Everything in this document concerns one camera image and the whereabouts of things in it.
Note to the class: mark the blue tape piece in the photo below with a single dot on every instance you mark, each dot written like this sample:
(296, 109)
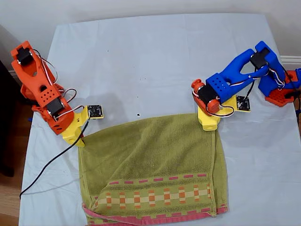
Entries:
(30, 119)
(298, 112)

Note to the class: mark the dark wooden cabinet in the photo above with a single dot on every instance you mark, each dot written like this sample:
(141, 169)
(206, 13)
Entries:
(5, 141)

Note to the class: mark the green towel with pink border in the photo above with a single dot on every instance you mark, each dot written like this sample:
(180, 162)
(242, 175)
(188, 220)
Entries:
(145, 150)

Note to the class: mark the white table cover sheet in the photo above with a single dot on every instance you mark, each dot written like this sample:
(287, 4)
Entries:
(152, 70)

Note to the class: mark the small camera on red arm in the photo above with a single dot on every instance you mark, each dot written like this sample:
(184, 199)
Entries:
(95, 111)

